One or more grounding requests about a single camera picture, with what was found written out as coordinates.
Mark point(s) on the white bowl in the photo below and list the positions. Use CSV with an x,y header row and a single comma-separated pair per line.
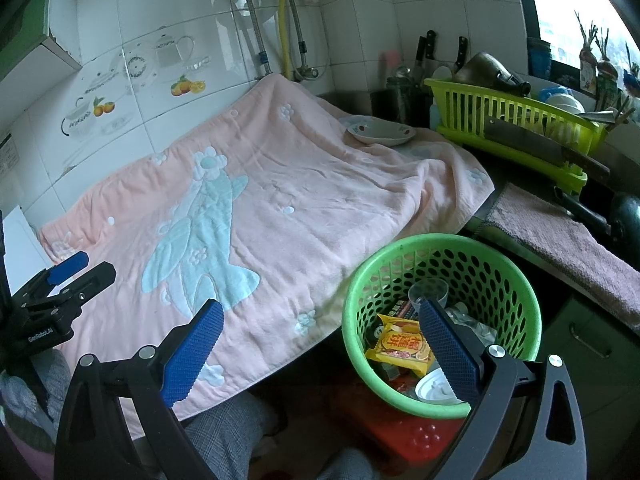
x,y
565,100

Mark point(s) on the small dark cardboard box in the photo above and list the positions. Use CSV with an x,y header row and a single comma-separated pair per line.
x,y
402,310

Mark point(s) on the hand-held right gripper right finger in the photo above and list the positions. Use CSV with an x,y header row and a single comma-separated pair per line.
x,y
450,355

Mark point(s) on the metal pot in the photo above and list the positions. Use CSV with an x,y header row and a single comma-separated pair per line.
x,y
480,70

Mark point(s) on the pale blue bottle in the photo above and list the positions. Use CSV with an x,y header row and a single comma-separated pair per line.
x,y
437,117

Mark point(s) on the black pan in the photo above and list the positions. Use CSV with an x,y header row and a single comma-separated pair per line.
x,y
625,220

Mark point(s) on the red plastic stool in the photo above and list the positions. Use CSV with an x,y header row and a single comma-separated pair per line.
x,y
400,430

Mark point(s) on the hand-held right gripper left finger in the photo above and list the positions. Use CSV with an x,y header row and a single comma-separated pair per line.
x,y
195,355

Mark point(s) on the blue plastic tub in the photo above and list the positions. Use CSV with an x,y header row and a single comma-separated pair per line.
x,y
539,57

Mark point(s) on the pink towel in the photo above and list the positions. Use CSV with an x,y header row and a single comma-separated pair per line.
x,y
550,240

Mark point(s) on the yellow gas pipe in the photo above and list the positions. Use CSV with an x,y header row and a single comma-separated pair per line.
x,y
285,20

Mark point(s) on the green plastic mesh basket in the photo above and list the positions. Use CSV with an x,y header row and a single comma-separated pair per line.
x,y
380,270

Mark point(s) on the dark knife holder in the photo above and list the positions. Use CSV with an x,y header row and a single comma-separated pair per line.
x,y
400,105

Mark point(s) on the sprouting bulb plant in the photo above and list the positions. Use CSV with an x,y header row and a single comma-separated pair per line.
x,y
587,60
607,75

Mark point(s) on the green wall cupboard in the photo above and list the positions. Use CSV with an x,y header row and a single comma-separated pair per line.
x,y
30,20

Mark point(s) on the pink flower-patterned blanket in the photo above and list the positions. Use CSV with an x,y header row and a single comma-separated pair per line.
x,y
300,185

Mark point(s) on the yellow-green dish rack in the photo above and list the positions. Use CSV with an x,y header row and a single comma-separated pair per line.
x,y
465,105

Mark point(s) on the yellow snack packet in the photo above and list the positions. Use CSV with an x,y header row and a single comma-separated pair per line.
x,y
400,345

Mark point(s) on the white plastic lid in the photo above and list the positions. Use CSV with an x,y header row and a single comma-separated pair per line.
x,y
435,387

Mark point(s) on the clear plastic cup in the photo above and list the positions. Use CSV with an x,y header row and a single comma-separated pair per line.
x,y
425,292

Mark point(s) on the steel cleaver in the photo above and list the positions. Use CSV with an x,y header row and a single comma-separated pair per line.
x,y
525,140

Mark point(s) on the grey cabinet door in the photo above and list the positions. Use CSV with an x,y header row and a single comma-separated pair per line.
x,y
590,345

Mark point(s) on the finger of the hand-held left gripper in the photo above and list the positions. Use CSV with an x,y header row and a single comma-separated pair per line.
x,y
67,270
85,285

